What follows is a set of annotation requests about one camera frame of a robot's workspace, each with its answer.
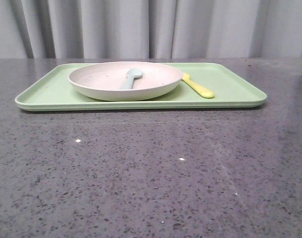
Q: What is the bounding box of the cream round plate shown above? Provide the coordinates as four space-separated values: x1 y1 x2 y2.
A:
68 61 183 102

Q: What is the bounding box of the yellow plastic fork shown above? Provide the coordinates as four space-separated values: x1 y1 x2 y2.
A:
182 73 215 99

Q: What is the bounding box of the light blue plastic spoon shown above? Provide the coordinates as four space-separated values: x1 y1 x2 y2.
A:
120 68 143 90

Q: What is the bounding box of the light green plastic tray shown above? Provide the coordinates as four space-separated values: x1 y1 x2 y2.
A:
15 62 267 112

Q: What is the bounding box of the grey pleated curtain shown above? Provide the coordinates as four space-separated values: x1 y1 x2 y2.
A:
0 0 302 59

